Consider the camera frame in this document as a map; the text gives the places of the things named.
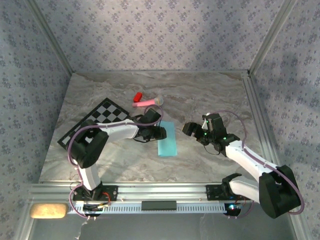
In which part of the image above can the light blue cloth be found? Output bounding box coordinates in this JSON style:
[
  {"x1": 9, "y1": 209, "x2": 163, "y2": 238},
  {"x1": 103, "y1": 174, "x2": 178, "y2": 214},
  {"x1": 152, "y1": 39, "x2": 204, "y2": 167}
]
[{"x1": 157, "y1": 120, "x2": 178, "y2": 158}]

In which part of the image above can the pink toy microphone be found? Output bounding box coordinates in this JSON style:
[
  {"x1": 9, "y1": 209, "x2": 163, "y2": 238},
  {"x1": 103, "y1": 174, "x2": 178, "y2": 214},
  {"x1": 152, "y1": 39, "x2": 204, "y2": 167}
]
[{"x1": 131, "y1": 96, "x2": 165, "y2": 108}]

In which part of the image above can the black white checkerboard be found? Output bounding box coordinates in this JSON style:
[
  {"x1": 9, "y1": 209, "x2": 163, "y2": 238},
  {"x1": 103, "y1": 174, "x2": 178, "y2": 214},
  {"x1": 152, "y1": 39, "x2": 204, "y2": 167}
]
[{"x1": 56, "y1": 97, "x2": 132, "y2": 151}]

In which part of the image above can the black controller board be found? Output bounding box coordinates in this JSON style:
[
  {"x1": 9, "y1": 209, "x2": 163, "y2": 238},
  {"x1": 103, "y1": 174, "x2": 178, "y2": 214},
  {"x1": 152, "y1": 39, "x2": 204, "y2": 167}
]
[
  {"x1": 223, "y1": 202, "x2": 243, "y2": 216},
  {"x1": 82, "y1": 203, "x2": 112, "y2": 216}
]

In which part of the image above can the black rectangular box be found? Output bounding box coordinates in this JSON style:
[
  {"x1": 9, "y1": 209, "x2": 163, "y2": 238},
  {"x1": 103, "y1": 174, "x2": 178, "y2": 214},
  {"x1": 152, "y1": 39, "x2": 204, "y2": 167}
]
[{"x1": 141, "y1": 200, "x2": 177, "y2": 211}]

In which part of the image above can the beige sponge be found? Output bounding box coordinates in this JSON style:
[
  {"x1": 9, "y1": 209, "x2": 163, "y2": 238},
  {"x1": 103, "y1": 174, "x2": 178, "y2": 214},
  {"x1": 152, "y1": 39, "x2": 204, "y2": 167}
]
[{"x1": 29, "y1": 202, "x2": 70, "y2": 220}]

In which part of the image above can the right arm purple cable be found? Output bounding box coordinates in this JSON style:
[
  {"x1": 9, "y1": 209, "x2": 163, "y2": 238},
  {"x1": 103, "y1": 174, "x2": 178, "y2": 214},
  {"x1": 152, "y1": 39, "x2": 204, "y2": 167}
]
[{"x1": 216, "y1": 109, "x2": 306, "y2": 220}]

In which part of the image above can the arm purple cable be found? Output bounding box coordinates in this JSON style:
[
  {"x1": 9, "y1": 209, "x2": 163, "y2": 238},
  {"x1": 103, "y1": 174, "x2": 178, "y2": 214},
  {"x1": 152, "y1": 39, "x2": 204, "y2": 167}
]
[
  {"x1": 216, "y1": 109, "x2": 306, "y2": 220},
  {"x1": 67, "y1": 104, "x2": 165, "y2": 221}
]

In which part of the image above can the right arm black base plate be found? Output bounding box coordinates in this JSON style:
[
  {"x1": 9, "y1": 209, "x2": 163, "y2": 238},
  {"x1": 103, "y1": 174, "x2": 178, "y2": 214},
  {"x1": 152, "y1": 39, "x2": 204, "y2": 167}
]
[{"x1": 205, "y1": 184, "x2": 236, "y2": 202}]

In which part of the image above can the aluminium side rail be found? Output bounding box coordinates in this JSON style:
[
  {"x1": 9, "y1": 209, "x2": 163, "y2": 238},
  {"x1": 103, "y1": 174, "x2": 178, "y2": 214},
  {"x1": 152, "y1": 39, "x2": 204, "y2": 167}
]
[{"x1": 241, "y1": 71, "x2": 282, "y2": 168}]

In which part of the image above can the wide aluminium mounting rail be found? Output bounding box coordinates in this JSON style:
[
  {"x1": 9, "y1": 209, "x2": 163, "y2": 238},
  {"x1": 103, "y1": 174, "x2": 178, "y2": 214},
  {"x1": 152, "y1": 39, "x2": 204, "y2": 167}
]
[{"x1": 26, "y1": 181, "x2": 261, "y2": 204}]

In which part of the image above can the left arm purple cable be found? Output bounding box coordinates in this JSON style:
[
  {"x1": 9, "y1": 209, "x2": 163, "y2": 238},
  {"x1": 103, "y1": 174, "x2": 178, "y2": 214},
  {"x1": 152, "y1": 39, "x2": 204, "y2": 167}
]
[{"x1": 67, "y1": 104, "x2": 165, "y2": 221}]

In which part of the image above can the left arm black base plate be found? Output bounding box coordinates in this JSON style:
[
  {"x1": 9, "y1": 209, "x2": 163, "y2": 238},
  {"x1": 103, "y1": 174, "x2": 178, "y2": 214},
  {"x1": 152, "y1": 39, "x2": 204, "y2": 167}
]
[{"x1": 72, "y1": 184, "x2": 119, "y2": 202}]

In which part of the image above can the white slotted cable duct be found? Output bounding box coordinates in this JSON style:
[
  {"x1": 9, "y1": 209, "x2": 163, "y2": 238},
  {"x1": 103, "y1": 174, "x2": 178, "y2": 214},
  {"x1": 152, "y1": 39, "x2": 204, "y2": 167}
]
[{"x1": 67, "y1": 201, "x2": 241, "y2": 215}]

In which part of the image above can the aluminium frame leg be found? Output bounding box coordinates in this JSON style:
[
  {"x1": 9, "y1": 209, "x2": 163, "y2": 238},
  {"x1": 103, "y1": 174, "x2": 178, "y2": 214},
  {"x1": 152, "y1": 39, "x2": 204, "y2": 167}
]
[
  {"x1": 13, "y1": 201, "x2": 35, "y2": 240},
  {"x1": 287, "y1": 216, "x2": 311, "y2": 240}
]

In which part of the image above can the aluminium frame post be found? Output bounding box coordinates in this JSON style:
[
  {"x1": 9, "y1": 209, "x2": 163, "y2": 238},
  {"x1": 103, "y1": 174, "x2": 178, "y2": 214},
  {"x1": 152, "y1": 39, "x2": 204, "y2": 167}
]
[
  {"x1": 24, "y1": 0, "x2": 76, "y2": 76},
  {"x1": 248, "y1": 0, "x2": 300, "y2": 76}
]

